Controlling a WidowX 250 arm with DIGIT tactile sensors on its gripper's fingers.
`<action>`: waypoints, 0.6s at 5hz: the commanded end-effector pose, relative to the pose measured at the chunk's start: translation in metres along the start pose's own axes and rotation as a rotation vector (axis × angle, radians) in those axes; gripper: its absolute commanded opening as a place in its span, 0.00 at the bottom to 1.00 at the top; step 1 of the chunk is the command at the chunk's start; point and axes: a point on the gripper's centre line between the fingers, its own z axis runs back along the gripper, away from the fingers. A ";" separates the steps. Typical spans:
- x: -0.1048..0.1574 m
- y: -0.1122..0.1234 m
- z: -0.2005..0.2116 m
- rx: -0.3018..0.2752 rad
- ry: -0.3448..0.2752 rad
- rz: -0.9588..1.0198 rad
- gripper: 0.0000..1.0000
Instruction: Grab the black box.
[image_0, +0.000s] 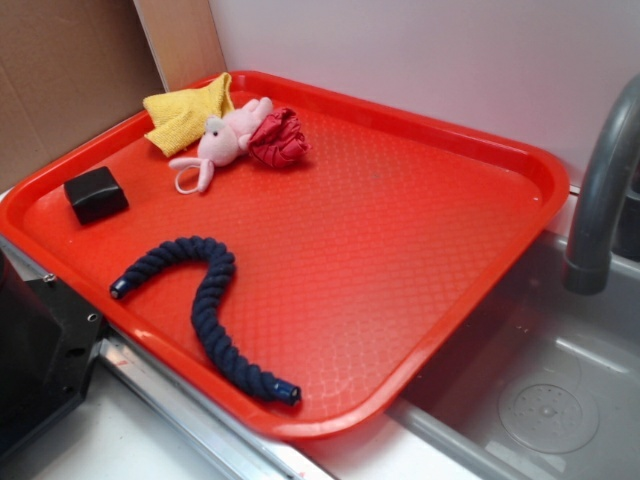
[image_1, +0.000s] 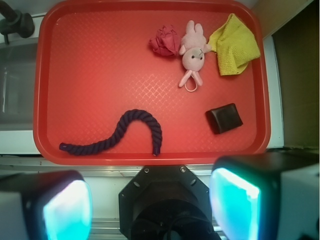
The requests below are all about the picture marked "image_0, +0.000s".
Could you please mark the red plastic tray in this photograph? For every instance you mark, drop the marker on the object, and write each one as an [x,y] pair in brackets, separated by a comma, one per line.
[353,266]

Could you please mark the grey sink faucet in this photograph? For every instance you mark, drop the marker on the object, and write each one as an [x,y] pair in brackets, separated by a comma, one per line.
[606,218]

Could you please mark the yellow knitted cloth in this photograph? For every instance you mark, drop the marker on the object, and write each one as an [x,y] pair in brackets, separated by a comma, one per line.
[179,117]

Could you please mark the grey toy sink basin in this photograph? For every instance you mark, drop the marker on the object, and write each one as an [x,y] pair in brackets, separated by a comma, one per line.
[537,382]

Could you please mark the pink pig plush toy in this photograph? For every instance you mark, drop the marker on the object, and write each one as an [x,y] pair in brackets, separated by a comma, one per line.
[224,140]

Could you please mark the crumpled red cloth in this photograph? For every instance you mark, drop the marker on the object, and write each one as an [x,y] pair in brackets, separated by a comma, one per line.
[279,141]

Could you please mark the black box at left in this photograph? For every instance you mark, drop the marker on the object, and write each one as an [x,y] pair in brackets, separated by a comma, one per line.
[50,337]

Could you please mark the small black box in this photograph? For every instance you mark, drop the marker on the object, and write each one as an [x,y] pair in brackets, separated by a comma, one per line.
[95,195]

